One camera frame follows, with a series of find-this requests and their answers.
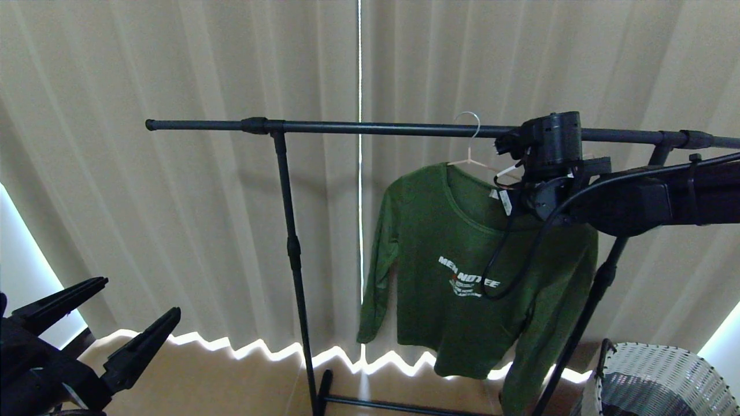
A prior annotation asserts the beige curtain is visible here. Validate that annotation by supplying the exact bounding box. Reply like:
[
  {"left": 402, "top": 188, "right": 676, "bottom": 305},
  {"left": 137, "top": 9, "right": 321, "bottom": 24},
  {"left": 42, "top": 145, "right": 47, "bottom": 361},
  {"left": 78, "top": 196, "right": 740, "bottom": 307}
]
[{"left": 0, "top": 0, "right": 740, "bottom": 383}]

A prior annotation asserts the black cable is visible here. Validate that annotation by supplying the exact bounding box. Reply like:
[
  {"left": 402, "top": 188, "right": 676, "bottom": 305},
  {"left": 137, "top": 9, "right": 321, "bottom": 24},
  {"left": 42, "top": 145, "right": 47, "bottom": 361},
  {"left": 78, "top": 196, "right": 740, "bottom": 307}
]
[{"left": 481, "top": 151, "right": 740, "bottom": 301}]

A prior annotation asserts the white laundry basket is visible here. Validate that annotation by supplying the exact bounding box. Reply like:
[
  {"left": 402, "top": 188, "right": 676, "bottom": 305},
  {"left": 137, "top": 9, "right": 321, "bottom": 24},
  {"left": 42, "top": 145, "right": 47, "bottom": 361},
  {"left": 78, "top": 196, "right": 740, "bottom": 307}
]
[{"left": 583, "top": 338, "right": 740, "bottom": 416}]

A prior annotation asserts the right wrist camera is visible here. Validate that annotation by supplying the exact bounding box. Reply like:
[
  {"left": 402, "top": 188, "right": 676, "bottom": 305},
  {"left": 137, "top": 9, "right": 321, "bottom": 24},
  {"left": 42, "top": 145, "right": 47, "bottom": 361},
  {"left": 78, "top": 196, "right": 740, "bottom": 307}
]
[{"left": 494, "top": 112, "right": 583, "bottom": 181}]

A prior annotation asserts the green long-sleeved shirt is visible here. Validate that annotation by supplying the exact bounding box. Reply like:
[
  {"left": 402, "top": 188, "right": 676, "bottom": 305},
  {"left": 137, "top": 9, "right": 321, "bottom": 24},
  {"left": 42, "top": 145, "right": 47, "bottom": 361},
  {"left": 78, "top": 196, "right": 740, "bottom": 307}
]
[{"left": 357, "top": 163, "right": 600, "bottom": 416}]

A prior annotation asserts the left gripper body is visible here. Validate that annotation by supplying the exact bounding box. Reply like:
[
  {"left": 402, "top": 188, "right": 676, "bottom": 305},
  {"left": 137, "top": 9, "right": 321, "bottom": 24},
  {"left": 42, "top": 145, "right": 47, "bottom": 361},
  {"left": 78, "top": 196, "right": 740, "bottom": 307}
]
[{"left": 0, "top": 292, "right": 113, "bottom": 416}]

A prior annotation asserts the black clothes rack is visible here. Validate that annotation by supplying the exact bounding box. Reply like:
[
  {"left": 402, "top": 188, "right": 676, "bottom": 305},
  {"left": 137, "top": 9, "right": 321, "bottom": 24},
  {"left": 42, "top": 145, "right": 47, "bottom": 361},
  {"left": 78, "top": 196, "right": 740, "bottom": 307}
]
[{"left": 145, "top": 117, "right": 740, "bottom": 416}]

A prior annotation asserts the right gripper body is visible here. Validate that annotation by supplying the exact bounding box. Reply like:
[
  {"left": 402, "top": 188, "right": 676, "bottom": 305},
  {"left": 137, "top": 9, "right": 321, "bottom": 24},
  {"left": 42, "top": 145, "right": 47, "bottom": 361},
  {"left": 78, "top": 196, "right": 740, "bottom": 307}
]
[{"left": 500, "top": 156, "right": 613, "bottom": 223}]

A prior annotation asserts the pink clothes hanger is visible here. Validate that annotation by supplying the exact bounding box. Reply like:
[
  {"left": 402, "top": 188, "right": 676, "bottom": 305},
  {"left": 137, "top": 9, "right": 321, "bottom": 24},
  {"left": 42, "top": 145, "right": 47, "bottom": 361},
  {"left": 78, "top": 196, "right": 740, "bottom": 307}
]
[{"left": 446, "top": 112, "right": 524, "bottom": 189}]

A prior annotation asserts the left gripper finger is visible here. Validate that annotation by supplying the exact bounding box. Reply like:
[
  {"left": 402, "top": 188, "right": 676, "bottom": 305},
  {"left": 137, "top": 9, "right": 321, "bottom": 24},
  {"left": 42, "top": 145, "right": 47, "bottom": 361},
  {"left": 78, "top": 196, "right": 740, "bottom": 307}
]
[
  {"left": 101, "top": 306, "right": 182, "bottom": 396},
  {"left": 12, "top": 276, "right": 109, "bottom": 337}
]

